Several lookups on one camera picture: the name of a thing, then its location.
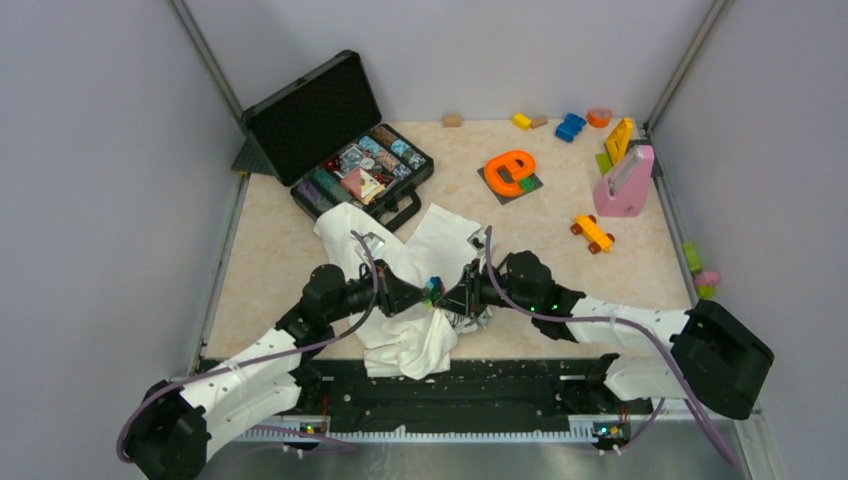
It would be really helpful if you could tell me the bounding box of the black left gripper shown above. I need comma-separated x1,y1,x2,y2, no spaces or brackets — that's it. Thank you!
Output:
326,258,429,323

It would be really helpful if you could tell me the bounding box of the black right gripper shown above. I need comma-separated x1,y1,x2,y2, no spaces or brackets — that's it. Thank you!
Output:
435,258,537,318

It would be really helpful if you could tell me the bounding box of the colourful beaded brooch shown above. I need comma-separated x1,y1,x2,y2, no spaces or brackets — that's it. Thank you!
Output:
423,276,446,308

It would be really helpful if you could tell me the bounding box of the white printed t-shirt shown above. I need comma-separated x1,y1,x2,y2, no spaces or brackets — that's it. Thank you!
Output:
314,204,482,380

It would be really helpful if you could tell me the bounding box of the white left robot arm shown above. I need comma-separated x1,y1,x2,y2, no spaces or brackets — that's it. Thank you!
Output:
116,260,425,479

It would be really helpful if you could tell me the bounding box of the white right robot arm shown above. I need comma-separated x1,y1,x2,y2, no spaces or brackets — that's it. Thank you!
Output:
435,251,775,420

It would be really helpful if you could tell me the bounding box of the dark grey square mat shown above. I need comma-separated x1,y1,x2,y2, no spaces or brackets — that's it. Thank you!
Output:
477,165,545,206

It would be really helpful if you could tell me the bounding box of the orange letter e toy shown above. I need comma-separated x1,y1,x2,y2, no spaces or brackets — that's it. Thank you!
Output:
483,150,536,198

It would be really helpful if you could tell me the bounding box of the yellow toy car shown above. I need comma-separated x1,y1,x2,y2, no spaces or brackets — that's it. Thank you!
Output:
570,215,615,255

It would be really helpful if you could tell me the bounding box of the tan wooden block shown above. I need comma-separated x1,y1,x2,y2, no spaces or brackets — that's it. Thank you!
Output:
441,113,463,128

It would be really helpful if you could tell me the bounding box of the black poker chip case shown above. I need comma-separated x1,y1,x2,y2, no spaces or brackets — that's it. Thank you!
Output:
242,50,435,232

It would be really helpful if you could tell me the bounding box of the pink wedge stand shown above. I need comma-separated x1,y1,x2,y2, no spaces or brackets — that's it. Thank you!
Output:
593,144,655,218

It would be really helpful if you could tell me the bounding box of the yellow toy brick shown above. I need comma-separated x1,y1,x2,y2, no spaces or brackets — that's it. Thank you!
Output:
511,112,533,131

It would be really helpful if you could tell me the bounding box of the small brown wooden block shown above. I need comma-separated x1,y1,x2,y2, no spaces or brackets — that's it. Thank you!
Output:
531,116,548,129

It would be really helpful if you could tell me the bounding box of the green flat toy piece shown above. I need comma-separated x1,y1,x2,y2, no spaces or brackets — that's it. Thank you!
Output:
595,153,613,175

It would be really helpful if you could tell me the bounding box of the blue toy brick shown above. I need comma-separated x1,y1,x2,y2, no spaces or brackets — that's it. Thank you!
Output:
554,113,587,143

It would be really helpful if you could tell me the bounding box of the yellow perforated toy block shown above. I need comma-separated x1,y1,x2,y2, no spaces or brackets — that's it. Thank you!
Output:
605,117,634,166

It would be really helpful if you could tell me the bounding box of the orange tape roll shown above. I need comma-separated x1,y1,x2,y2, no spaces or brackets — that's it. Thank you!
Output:
586,108,613,129

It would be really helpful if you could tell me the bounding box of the pink and green toy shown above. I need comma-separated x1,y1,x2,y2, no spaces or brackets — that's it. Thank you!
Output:
682,242,722,299

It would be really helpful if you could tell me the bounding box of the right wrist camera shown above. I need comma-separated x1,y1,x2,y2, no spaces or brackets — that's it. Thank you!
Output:
467,228,488,256

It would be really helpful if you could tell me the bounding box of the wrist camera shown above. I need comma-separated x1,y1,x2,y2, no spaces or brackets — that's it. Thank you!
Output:
467,228,488,256
357,232,385,261

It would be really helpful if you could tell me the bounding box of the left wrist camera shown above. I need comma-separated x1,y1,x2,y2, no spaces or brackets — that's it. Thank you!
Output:
357,232,385,261

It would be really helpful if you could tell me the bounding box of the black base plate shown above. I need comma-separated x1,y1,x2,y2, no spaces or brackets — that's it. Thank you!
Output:
284,359,654,434

